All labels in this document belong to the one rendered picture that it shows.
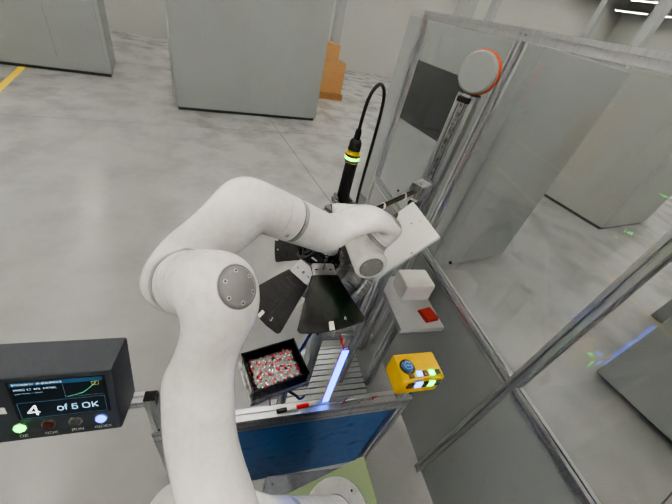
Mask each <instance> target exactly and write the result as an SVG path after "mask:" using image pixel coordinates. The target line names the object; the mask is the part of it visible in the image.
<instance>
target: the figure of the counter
mask: <svg viewBox="0 0 672 504"><path fill-rule="evenodd" d="M15 404H16V407H17V409H18V412H19V415H20V417H21V420H24V419H33V418H42V417H50V415H49V412H48V409H47V406H46V403H45V401H35V402H25V403H15Z"/></svg>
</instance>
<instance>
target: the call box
mask: <svg viewBox="0 0 672 504"><path fill-rule="evenodd" d="M405 360H408V361H411V362H412V364H413V366H414V369H413V370H412V372H406V371H405V370H404V369H403V368H402V363H403V361H405ZM431 369H433V370H434V372H435V369H440V367H439V365H438V363H437V361H436V359H435V357H434V355H433V353H432V352H424V353H413V354H401V355H393V357H392V358H391V360H390V362H389V364H388V365H387V367H386V370H387V373H388V376H389V379H390V381H391V384H392V387H393V390H394V393H395V394H401V393H409V392H416V391H424V390H432V389H435V387H436V386H437V385H436V386H428V387H427V386H426V387H420V388H415V387H414V386H415V385H416V384H417V382H425V381H434V380H442V379H443V378H444V375H443V373H442V371H441V369H440V371H441V374H436V372H435V375H430V373H429V371H428V370H431ZM423 370H427V371H428V373H429V375H428V376H424V374H423V372H422V371H423ZM416 371H421V372H422V374H423V376H419V377H418V375H417V373H416ZM408 373H413V374H414V376H415V378H412V379H410V378H409V375H408ZM409 383H415V385H414V386H413V388H412V389H406V387H407V385H408V384H409Z"/></svg>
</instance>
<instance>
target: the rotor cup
mask: <svg viewBox="0 0 672 504"><path fill-rule="evenodd" d="M297 256H298V258H299V259H300V260H302V261H303V262H304V263H306V264H307V265H308V266H310V265H312V264H313V263H324V262H325V261H324V260H325V258H326V257H325V255H324V254H323V253H322V252H317V251H314V250H311V249H307V248H304V247H301V246H299V247H298V250H297ZM312 257H314V258H315V259H316V260H317V262H316V261H315V260H313V259H312ZM327 259H328V260H327V262H326V263H331V264H333V265H334V268H335V270H336V269H337V268H338V266H339V264H340V262H341V259H342V253H341V250H339V251H338V253H337V254H336V255H333V256H329V257H328V258H327ZM310 267H311V266H310Z"/></svg>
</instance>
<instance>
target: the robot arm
mask: <svg viewBox="0 0 672 504"><path fill-rule="evenodd" d="M338 200H339V198H338V196H337V193H336V192H334V194H333V196H332V197H331V201H332V202H331V203H330V204H327V205H325V207H324V210H325V211H327V212H328V213H327V212H325V211H323V210H321V209H319V208H317V207H316V206H314V205H312V204H310V203H308V202H306V201H304V200H302V199H300V198H298V197H296V196H294V195H292V194H290V193H288V192H286V191H284V190H282V189H280V188H278V187H276V186H274V185H272V184H270V183H267V182H265V181H263V180H260V179H258V178H254V177H247V176H242V177H236V178H233V179H231V180H229V181H227V182H226V183H224V184H223V185H222V186H221V187H220V188H219V189H217V190H216V192H215V193H214V194H213V195H212V196H211V197H210V198H209V199H208V200H207V201H206V203H205V204H204V205H203V206H202V207H201V208H200V209H199V210H198V211H197V212H196V213H195V214H193V215H192V216H191V217H190V218H189V219H188V220H186V221H185V222H184V223H183V224H181V225H180V226H179V227H178V228H176V229H175V230H174V231H173V232H172V233H170V234H169V235H168V236H167V237H166V238H165V239H164V240H163V241H162V242H161V243H160V244H159V245H158V246H157V247H156V249H155V250H154V251H153V252H152V254H151V255H150V257H149V258H148V260H147V261H146V263H145V265H144V267H143V269H142V272H141V275H140V279H139V288H140V292H141V294H142V296H143V298H144V299H145V300H146V302H147V303H148V304H150V305H151V306H152V307H154V308H155V309H157V310H160V311H162V312H165V313H169V314H173V315H177V316H178V319H179V322H180V335H179V340H178V343H177V346H176V349H175V352H174V354H173V357H172V359H171V361H170V363H169V365H168V367H167V368H166V370H165V373H164V375H163V379H162V383H161V393H160V401H161V426H162V439H163V448H164V455H165V461H166V467H167V472H168V477H169V481H170V484H168V485H167V486H166V487H164V488H163V489H162V490H161V491H160V492H159V493H158V494H157V495H156V496H155V497H154V499H153V500H152V501H151V503H150V504H368V503H367V501H366V498H365V496H364V495H363V493H362V492H361V490H360V489H359V488H358V487H357V486H356V485H355V484H354V483H353V482H351V481H350V480H348V479H346V478H344V477H338V476H334V477H328V478H326V479H324V480H322V481H320V482H319V483H318V484H317V485H316V486H315V487H314V488H313V490H312V491H311V493H310V495H270V494H266V493H263V492H260V491H257V490H255V489H254V486H253V483H252V481H251V478H250V475H249V472H248V469H247V466H246V463H245V460H244V457H243V454H242V450H241V446H240V442H239V438H238V433H237V426H236V416H235V370H236V364H237V360H238V356H239V353H240V350H241V348H242V346H243V344H244V342H245V340H246V338H247V336H248V335H249V333H250V331H251V329H252V328H253V326H254V324H255V321H256V319H257V315H258V311H259V304H260V291H259V284H258V280H257V277H256V275H255V272H254V270H253V269H252V267H251V266H250V265H249V263H247V262H246V261H245V260H244V259H242V258H241V257H239V256H238V255H236V254H237V253H238V252H240V251H241V250H242V249H243V248H245V247H246V246H247V245H249V244H250V243H251V242H252V241H254V240H255V239H256V238H257V237H258V236H259V235H261V234H263V235H266V236H270V237H273V238H276V239H279V240H282V241H285V242H288V243H291V244H295V245H298V246H301V247H304V248H307V249H311V250H314V251H317V252H322V253H329V252H332V251H335V250H337V249H339V248H340V247H342V246H344V245H345V247H346V249H347V252H348V255H349V257H350V260H351V263H352V265H353V268H354V270H355V273H356V274H357V275H358V276H359V277H362V278H372V277H375V276H377V275H379V274H380V273H382V272H383V271H384V269H385V268H386V266H387V259H386V257H385V255H384V252H385V250H386V249H387V248H388V247H389V246H390V245H391V244H392V243H393V242H395V241H396V240H397V239H398V237H399V236H400V235H401V233H402V227H401V224H400V223H399V221H398V220H397V219H396V218H395V217H394V216H392V215H391V214H389V213H388V212H386V211H384V210H382V209H380V208H378V207H376V206H372V205H365V204H362V205H359V204H357V203H356V202H355V201H354V200H352V198H351V196H350V194H349V198H348V201H347V204H343V203H339V201H338ZM329 213H330V214H329Z"/></svg>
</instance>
